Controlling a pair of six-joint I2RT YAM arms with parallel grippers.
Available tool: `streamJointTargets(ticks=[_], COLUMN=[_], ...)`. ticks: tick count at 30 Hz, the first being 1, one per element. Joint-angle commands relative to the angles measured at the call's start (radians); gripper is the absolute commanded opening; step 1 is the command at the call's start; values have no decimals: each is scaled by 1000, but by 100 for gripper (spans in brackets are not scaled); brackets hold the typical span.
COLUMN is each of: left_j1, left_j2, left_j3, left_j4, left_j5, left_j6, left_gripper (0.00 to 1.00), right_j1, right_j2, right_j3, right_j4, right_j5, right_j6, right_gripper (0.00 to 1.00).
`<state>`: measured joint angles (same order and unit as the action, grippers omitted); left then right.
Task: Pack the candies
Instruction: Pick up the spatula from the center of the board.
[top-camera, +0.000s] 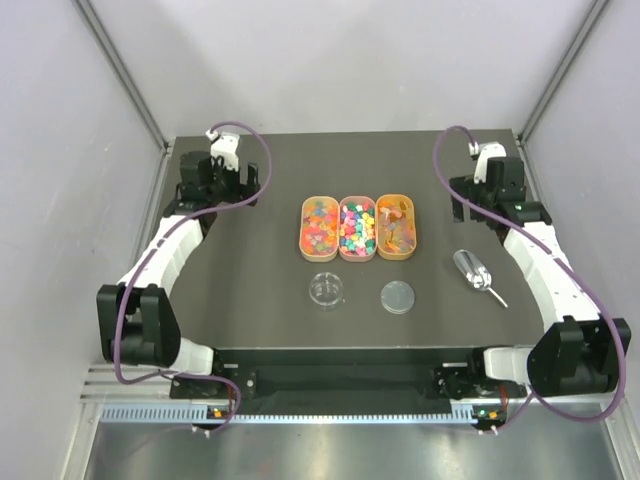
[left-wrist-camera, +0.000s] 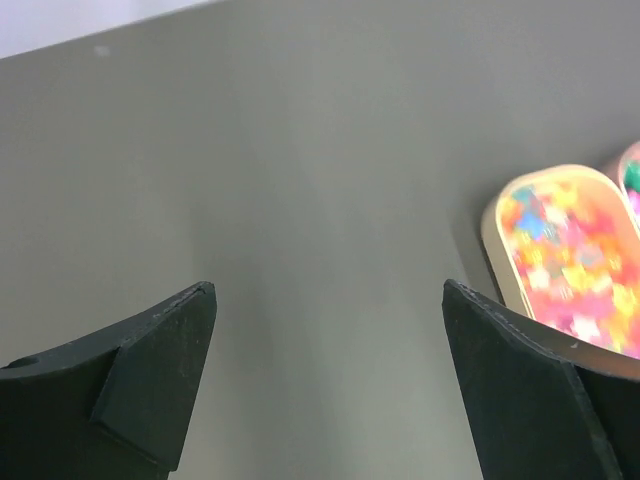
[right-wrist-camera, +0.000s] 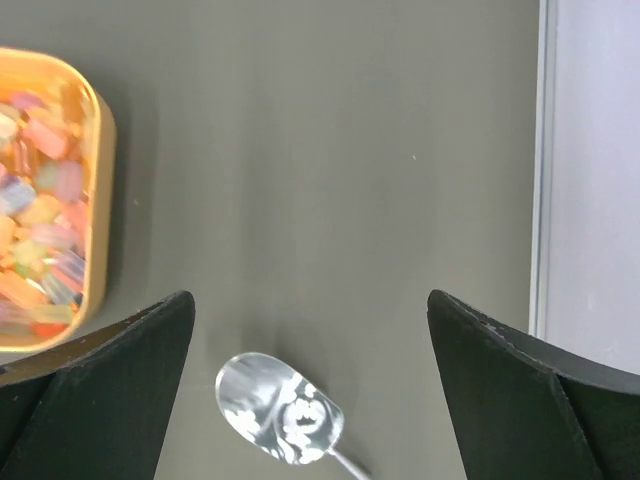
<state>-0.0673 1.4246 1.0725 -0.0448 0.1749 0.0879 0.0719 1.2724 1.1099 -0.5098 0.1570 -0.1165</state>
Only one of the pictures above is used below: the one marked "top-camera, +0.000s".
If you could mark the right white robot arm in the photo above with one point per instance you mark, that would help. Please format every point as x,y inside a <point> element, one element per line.
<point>576,354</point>

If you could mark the orange tray translucent star candies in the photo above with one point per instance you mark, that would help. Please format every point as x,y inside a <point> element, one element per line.
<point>319,228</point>

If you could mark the round grey jar lid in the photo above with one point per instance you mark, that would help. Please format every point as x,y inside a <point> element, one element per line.
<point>397,297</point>

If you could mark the aluminium frame rail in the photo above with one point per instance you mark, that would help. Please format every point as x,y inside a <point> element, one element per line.
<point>102,386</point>

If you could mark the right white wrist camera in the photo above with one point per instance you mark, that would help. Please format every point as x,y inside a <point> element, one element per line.
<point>481,154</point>

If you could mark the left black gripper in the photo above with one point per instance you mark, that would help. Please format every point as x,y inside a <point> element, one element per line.
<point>232,186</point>

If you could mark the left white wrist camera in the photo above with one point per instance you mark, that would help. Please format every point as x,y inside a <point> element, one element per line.
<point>223,148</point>

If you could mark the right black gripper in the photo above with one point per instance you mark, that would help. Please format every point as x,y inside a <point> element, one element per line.
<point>466,186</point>

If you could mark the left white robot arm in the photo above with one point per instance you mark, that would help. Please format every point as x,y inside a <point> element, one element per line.
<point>137,323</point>

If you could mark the yellow tray mixed candies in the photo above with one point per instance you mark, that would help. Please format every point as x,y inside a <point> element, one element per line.
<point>395,227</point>

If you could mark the clear round plastic jar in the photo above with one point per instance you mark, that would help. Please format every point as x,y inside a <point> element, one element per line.
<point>326,290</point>

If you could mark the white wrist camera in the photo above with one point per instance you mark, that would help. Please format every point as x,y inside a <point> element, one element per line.
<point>223,148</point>
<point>481,154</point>

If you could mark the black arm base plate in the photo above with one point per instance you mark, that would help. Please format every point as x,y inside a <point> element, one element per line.
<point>451,373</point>

